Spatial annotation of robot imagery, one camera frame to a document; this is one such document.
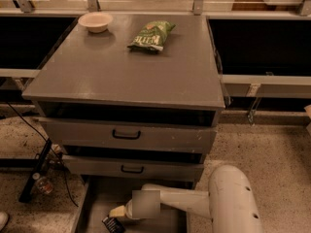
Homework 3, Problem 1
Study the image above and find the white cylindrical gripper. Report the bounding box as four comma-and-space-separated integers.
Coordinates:
109, 200, 133, 219

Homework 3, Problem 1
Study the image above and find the dark blue rxbar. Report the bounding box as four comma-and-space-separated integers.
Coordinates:
102, 216, 125, 233

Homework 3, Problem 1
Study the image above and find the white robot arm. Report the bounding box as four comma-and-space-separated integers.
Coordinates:
108, 165, 264, 233

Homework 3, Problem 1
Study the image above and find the open bottom grey drawer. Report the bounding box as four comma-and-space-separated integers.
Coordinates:
70, 176, 190, 233

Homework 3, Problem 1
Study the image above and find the middle grey drawer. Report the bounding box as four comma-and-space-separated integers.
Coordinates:
63, 155, 203, 182

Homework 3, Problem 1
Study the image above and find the top grey drawer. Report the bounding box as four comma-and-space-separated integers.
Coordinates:
40, 117, 216, 153

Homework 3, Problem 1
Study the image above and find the grey drawer cabinet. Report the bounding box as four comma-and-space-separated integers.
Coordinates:
21, 13, 226, 192

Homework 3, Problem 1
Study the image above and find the small clear bottle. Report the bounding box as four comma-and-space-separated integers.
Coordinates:
32, 173, 53, 194

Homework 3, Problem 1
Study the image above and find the black metal leg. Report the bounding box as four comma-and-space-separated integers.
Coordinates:
18, 139, 52, 203

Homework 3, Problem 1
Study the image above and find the white shoe tip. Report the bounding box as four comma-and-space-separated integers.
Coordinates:
0, 212, 9, 231

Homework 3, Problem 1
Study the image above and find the green kettle chips bag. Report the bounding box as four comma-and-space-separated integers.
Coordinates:
127, 20, 175, 51

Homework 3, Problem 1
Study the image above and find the white paper bowl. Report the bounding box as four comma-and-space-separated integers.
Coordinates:
78, 12, 113, 33

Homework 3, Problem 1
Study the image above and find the black cable on floor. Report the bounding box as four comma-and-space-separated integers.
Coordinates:
5, 101, 80, 208

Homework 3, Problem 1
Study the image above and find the metal bracket under shelf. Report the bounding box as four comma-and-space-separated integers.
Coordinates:
247, 97, 261, 125

